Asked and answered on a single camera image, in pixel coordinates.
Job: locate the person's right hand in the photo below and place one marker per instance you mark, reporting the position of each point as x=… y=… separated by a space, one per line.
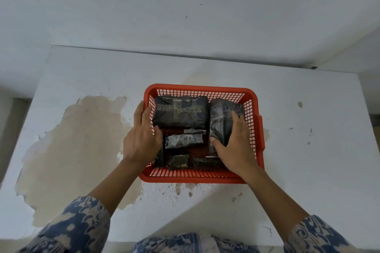
x=237 y=149

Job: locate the person's left hand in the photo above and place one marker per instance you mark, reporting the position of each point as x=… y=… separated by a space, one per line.
x=141 y=143

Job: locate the person's left middle finger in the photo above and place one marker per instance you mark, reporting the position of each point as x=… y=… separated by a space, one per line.
x=138 y=113

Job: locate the person's right thumb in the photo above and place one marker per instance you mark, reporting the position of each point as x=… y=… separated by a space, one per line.
x=217 y=144

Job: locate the person's left thumb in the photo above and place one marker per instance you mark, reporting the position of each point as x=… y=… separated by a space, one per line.
x=158 y=138

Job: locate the tall black package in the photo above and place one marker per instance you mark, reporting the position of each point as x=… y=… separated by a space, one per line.
x=221 y=116

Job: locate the red plastic mesh basket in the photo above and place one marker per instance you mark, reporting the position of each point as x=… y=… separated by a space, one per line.
x=204 y=89

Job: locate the person's left forearm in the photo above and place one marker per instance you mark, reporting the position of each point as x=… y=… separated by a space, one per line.
x=118 y=181

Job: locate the person's right forearm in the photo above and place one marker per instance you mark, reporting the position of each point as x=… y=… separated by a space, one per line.
x=271 y=199

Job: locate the pile of black wrapped parcels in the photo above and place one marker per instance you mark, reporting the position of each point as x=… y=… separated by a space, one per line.
x=181 y=112

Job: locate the blue patterned batik shirt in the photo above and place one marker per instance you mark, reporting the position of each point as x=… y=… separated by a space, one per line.
x=74 y=227

